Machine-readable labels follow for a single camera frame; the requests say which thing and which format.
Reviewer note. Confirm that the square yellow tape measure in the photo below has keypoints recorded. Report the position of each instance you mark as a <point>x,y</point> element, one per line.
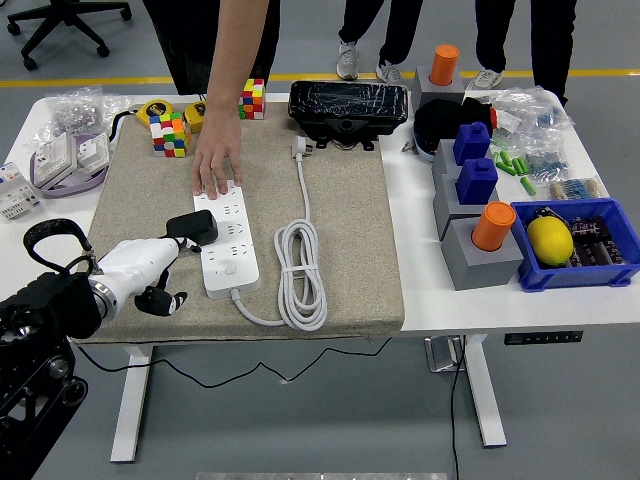
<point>194,117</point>

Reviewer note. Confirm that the black cap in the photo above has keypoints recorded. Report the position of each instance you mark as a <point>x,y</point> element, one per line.
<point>435,122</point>

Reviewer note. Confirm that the white table leg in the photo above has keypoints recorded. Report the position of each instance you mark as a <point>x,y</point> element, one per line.
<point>127,410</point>
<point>484,390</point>

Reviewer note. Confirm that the clear bag of screws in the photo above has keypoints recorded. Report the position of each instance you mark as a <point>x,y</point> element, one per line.
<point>72,112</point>

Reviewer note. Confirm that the large clear component bag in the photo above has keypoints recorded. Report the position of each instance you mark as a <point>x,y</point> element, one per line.
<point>535,107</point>

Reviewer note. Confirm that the small clear bag blue parts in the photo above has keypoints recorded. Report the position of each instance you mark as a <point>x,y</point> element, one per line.
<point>545,162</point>

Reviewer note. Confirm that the round yellow tape measure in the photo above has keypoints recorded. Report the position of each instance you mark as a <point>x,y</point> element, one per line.
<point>154,112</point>

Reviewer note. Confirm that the yellow lemon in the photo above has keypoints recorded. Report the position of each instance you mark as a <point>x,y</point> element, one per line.
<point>550,242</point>

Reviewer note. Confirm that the person's hand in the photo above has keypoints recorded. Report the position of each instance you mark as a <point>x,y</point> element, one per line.
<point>219,147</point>

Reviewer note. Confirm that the black power adapter plug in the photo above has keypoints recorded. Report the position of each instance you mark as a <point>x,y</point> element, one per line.
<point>192,227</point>

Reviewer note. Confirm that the grey block with square hole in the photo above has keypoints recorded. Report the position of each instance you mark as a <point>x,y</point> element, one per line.
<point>445,205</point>
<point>442,162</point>

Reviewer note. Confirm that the black plastic-wrapped tray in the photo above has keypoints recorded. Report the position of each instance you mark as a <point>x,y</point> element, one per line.
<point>347,102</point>

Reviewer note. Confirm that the dark capacitor pile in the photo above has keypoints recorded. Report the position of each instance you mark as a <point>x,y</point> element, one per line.
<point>595,245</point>

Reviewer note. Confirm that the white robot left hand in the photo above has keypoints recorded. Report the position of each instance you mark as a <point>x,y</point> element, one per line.
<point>137,262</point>

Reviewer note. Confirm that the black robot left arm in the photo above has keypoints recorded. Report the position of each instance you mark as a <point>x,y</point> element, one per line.
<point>45,310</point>

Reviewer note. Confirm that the black mounting bracket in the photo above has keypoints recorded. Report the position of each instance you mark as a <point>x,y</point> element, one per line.
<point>345,127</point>

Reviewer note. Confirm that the white circuit breaker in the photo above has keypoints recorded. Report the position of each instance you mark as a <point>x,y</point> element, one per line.
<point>12,182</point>

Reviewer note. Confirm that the person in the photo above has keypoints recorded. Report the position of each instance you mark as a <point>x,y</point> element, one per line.
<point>400,30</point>
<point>550,40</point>
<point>185,40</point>

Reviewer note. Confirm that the black fabric bundle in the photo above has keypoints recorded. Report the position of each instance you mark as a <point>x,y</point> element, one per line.
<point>477,115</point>

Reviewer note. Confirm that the blue square peg block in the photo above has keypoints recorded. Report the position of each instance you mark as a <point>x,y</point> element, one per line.
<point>471,145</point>
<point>476,182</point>

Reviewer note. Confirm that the small metal clip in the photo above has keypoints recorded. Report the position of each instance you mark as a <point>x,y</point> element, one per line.
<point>408,146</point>

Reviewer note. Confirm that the grey-brown fabric mat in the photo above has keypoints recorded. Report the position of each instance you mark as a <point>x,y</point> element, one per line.
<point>340,225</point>

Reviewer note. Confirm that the multicolour puzzle cube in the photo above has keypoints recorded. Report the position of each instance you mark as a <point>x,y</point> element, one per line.
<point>252,99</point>
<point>170,135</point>

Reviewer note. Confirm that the orange cylinder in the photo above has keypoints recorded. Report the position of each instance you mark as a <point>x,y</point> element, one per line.
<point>445,62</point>
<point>492,225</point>

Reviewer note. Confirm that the white wall socket box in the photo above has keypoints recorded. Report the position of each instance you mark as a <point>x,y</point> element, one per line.
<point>92,152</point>
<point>54,157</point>

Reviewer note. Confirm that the black table control panel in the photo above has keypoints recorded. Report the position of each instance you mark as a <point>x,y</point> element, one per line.
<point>542,338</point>

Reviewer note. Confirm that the black office chair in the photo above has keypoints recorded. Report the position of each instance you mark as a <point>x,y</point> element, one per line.
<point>67,9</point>

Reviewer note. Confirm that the purple plastic tray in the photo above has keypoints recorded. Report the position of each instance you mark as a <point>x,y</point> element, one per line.
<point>65,190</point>

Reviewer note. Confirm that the blue plastic bin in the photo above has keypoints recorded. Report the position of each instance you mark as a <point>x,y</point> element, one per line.
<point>575,277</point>

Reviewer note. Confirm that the silver box under table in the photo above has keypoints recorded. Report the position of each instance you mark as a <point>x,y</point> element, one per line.
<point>442,352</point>

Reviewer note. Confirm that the green cylinder piece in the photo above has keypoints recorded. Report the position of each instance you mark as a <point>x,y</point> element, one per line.
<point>506,162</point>
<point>527,186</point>
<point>515,166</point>
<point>497,160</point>
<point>523,165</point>

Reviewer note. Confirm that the person's forearm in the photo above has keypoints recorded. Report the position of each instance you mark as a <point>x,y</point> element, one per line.
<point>235,55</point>

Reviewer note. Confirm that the grey block with round hole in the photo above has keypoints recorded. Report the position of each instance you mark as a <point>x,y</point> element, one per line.
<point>425,92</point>
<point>480,270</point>

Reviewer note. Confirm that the clear bag of resistors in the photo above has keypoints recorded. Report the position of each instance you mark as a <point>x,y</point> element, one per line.
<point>575,189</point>

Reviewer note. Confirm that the white power strip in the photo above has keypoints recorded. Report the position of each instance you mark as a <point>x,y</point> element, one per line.
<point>235,282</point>

